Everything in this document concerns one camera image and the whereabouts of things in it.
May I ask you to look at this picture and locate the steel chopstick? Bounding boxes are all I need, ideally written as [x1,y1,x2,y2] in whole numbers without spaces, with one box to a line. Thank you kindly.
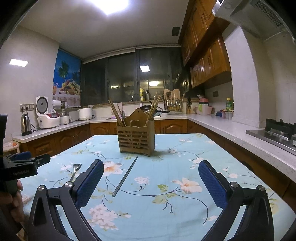
[112,157,138,197]

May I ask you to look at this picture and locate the carved wooden chopstick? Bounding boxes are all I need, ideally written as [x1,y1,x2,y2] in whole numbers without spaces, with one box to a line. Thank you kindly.
[108,98,124,127]

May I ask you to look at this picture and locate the light wooden chopstick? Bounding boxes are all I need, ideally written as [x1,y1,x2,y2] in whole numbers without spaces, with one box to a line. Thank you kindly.
[116,103,126,127]

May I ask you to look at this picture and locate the person left hand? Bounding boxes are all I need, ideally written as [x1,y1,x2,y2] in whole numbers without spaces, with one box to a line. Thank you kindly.
[1,180,25,233]

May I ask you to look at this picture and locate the white storage rack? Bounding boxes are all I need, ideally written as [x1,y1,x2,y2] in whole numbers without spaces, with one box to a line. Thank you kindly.
[3,141,20,154]

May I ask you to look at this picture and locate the steel electric kettle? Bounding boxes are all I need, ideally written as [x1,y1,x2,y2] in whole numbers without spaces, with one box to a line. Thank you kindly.
[21,113,32,136]

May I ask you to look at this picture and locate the white rice cooker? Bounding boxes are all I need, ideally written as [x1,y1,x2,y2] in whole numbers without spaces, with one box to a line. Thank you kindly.
[35,96,60,129]

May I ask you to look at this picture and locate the white round cooker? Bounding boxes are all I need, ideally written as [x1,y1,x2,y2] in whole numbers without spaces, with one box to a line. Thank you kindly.
[78,108,93,121]

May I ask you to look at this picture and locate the gas stove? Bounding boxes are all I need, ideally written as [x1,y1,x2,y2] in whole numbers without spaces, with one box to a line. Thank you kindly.
[246,118,296,155]

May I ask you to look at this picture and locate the tropical fruit poster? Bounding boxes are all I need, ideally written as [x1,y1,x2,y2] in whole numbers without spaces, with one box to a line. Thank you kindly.
[52,49,81,108]

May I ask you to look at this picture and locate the floral blue tablecloth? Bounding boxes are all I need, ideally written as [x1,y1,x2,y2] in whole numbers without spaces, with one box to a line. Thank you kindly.
[22,133,295,240]

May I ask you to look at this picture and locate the green bottle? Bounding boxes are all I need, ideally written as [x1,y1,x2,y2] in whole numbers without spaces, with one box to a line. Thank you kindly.
[226,97,233,111]

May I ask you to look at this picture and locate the wooden utensil holder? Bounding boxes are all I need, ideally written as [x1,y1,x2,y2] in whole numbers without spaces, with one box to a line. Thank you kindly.
[116,108,155,156]

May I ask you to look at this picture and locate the black wok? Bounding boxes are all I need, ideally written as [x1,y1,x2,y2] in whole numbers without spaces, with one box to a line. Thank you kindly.
[140,105,163,113]

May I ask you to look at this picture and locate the countertop utensil rack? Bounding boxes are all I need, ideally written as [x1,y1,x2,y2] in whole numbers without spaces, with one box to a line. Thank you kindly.
[164,89,182,113]

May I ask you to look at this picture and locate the range hood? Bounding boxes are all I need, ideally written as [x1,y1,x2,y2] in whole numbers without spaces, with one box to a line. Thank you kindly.
[212,0,295,42]

